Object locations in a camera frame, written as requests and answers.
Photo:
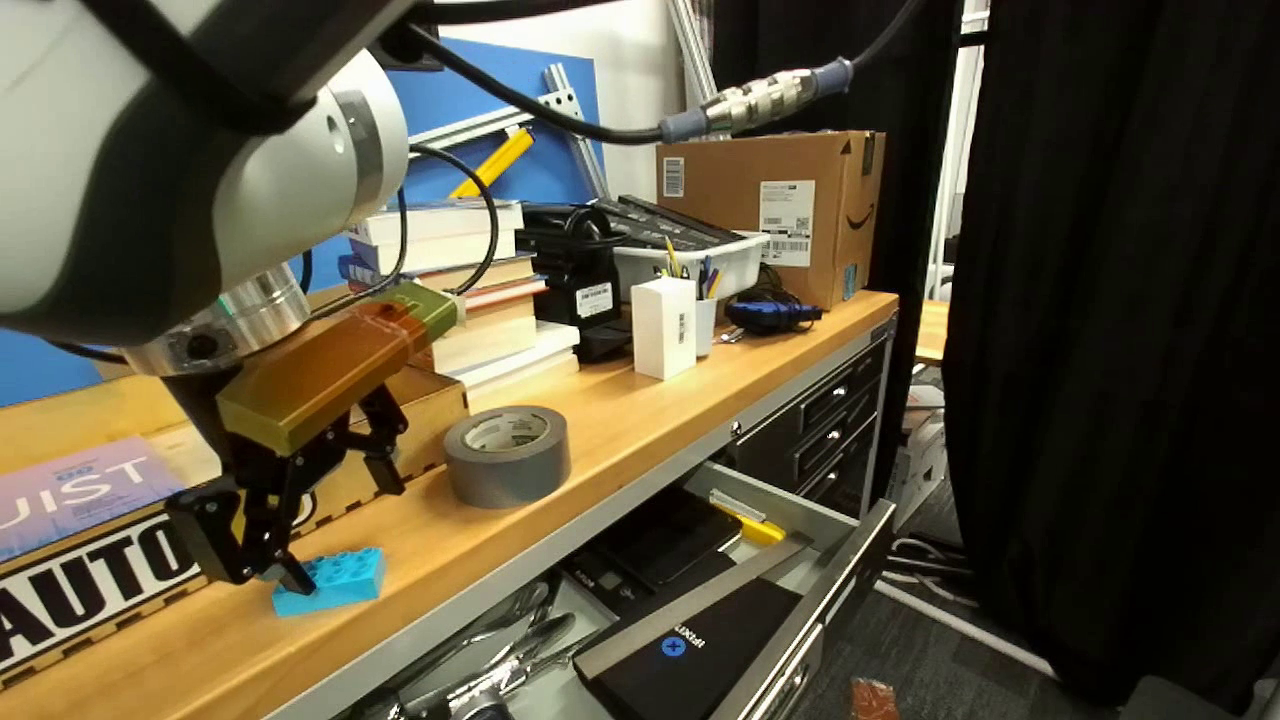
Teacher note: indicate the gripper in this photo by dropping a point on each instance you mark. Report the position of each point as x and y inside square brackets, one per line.
[205, 410]

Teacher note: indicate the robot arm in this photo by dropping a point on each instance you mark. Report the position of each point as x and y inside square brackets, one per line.
[120, 190]

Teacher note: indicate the open grey drawer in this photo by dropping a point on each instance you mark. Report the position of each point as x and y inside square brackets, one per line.
[830, 580]

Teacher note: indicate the black drawer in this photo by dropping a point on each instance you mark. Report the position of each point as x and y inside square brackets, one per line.
[850, 385]
[845, 445]

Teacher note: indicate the orange object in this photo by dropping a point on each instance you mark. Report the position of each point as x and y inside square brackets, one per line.
[875, 700]

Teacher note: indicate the blue toy brick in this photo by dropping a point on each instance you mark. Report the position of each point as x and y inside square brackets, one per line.
[340, 585]

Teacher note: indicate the purple booklet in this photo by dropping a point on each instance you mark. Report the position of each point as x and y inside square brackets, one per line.
[70, 495]

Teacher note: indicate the wooden box with printed sign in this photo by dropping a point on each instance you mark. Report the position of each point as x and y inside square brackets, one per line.
[90, 590]

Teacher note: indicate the stack of books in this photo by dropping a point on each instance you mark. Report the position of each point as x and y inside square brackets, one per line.
[480, 310]

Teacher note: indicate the heap of metal hand tools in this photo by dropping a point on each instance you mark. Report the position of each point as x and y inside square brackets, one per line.
[500, 650]

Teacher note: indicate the black device with label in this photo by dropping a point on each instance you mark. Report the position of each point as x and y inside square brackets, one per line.
[575, 285]

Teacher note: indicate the black notebook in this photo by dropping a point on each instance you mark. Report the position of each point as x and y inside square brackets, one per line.
[670, 535]

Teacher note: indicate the yellow tool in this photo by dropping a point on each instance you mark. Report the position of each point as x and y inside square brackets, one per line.
[495, 160]

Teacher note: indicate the white carton box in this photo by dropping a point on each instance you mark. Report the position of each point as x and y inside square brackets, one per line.
[662, 325]

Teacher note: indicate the blue board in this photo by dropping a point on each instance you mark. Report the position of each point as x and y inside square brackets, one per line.
[470, 100]

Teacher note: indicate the black box with blue dot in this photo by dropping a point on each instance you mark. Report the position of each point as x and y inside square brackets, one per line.
[700, 650]

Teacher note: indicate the white cup with pens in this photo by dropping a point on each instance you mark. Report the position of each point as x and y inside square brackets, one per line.
[705, 325]

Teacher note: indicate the stack of black keyboards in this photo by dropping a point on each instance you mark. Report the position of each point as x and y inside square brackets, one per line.
[665, 225]

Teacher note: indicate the white plastic bin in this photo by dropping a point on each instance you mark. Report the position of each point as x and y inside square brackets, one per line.
[735, 265]

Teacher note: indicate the cardboard box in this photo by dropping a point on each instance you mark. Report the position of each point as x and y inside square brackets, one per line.
[740, 200]

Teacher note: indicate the wooden table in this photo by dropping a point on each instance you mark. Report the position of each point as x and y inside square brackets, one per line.
[932, 330]

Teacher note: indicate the grey duct tape roll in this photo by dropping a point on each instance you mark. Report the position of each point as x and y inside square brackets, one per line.
[505, 465]

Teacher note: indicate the aluminium rail bracket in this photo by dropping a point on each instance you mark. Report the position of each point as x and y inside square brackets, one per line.
[560, 110]

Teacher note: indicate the aluminium frame post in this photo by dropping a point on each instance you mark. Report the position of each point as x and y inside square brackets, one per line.
[692, 50]

